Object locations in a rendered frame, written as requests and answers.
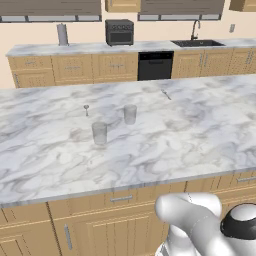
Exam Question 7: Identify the wooden drawer front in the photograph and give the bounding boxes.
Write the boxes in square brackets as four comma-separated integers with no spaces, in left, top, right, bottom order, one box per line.
[47,180,188,221]
[185,170,256,202]
[0,202,51,230]

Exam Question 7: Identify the clear drinking glass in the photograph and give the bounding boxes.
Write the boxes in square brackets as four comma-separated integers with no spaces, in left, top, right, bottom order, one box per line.
[123,103,138,126]
[91,121,109,146]

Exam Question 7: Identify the silver fork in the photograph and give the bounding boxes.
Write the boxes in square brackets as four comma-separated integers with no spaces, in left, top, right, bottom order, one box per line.
[161,88,173,101]

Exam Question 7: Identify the black dishwasher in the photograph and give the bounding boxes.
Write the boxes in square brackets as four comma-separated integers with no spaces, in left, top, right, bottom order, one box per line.
[137,50,175,82]

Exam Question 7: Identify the wooden base cupboard run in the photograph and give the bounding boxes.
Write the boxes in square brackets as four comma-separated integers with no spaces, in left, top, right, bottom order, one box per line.
[7,47,256,89]

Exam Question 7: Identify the dark grey toaster oven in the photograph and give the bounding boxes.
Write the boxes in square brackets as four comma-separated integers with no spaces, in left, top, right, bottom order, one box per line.
[104,18,135,47]

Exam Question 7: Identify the wooden cupboard door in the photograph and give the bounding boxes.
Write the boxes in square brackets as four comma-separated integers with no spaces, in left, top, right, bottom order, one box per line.
[0,221,62,256]
[52,206,170,256]

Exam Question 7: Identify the black sink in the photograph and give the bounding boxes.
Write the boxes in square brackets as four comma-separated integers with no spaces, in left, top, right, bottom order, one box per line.
[170,39,226,48]

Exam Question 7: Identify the paper towel roll holder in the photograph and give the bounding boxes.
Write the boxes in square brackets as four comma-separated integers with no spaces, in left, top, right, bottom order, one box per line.
[56,22,70,47]

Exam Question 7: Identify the dark tap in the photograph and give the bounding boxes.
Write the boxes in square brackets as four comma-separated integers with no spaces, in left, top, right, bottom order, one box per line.
[190,19,202,42]

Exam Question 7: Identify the window with brown blind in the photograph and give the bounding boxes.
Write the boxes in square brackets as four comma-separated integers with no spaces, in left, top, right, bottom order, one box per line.
[0,0,103,24]
[137,0,226,22]

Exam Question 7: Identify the silver drawer handle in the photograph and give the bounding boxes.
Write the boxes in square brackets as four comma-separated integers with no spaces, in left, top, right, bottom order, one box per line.
[236,175,256,184]
[109,195,134,204]

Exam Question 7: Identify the wooden wall cupboard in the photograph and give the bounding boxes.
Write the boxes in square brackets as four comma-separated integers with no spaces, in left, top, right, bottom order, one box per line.
[228,0,256,13]
[104,0,142,14]

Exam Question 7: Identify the silver cupboard door handle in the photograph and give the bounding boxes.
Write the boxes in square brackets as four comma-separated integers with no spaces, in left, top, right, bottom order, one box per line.
[63,223,74,251]

